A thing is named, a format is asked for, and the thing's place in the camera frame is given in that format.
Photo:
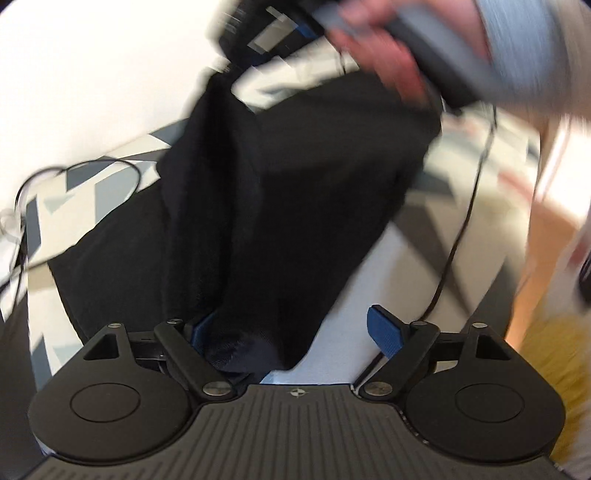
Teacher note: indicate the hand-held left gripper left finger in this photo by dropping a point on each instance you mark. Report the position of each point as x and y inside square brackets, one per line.
[203, 330]

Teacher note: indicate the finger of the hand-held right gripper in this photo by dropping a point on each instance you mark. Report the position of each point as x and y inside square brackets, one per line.
[233, 44]

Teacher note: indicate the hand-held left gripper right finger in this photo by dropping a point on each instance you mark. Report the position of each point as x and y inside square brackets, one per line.
[385, 330]

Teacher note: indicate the black garment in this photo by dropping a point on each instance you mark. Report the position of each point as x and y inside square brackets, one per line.
[277, 184]

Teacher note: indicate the person's right hand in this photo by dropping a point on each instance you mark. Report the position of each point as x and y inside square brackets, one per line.
[397, 69]

